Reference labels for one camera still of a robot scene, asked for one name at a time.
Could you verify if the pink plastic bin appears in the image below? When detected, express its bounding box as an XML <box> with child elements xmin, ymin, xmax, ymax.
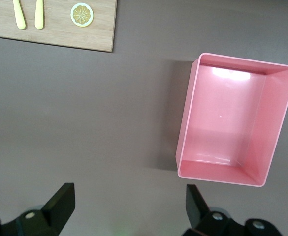
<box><xmin>175</xmin><ymin>52</ymin><xmax>288</xmax><ymax>188</ymax></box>

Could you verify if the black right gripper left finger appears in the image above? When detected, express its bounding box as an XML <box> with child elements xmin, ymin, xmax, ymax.
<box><xmin>0</xmin><ymin>182</ymin><xmax>75</xmax><ymax>236</ymax></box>

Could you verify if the yellow plastic knife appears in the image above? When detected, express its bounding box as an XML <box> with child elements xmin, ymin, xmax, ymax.
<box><xmin>12</xmin><ymin>0</ymin><xmax>27</xmax><ymax>30</ymax></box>

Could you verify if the lemon slice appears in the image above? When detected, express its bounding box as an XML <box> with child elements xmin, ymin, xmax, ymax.
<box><xmin>70</xmin><ymin>2</ymin><xmax>95</xmax><ymax>28</ymax></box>

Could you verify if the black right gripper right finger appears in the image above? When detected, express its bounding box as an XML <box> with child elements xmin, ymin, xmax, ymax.
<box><xmin>183</xmin><ymin>184</ymin><xmax>282</xmax><ymax>236</ymax></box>

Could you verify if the wooden cutting board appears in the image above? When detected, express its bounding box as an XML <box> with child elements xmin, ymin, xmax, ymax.
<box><xmin>0</xmin><ymin>0</ymin><xmax>118</xmax><ymax>53</ymax></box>

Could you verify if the yellow plastic fork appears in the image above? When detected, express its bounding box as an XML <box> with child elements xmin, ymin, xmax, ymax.
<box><xmin>34</xmin><ymin>0</ymin><xmax>46</xmax><ymax>30</ymax></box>

